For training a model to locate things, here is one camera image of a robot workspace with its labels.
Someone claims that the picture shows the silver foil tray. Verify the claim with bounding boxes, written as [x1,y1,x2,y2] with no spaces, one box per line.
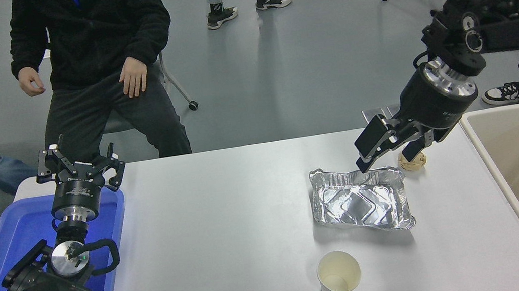
[306,156,418,243]

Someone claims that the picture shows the person's right hand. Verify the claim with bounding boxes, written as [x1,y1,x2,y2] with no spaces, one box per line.
[17,64,47,99]

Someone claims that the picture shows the person's left hand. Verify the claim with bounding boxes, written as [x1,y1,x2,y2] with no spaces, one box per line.
[116,55,152,100]

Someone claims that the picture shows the white paper cup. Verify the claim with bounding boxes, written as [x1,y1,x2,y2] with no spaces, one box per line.
[314,247,364,291]

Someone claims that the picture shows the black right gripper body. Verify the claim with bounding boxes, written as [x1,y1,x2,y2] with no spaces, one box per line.
[384,59,485,150]

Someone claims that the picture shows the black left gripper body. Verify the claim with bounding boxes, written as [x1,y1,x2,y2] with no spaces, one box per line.
[47,167,109,217]

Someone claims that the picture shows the crumpled tan paper ball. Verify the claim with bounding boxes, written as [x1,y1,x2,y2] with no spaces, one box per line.
[397,148,429,174]

